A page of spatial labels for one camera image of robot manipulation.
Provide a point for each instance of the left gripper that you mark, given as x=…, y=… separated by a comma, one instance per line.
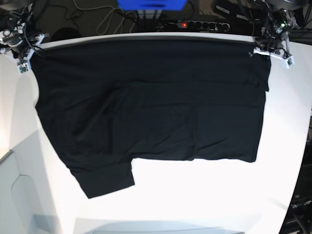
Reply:
x=269, y=44

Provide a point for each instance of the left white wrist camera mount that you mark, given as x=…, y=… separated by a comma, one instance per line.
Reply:
x=279, y=51

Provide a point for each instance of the black power strip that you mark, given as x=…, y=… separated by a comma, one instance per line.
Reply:
x=196, y=26

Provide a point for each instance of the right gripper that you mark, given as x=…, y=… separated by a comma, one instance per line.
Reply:
x=22, y=52

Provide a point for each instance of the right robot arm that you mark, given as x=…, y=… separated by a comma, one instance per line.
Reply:
x=13, y=16

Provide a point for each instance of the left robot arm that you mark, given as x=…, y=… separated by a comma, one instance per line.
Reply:
x=277, y=22

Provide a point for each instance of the blue box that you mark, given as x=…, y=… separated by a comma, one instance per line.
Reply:
x=175, y=5

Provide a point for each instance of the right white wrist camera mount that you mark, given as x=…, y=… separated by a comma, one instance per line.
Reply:
x=7, y=42

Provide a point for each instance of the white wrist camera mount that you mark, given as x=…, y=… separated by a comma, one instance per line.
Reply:
x=7, y=42
x=279, y=51

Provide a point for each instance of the black T-shirt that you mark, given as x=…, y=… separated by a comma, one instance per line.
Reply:
x=103, y=104

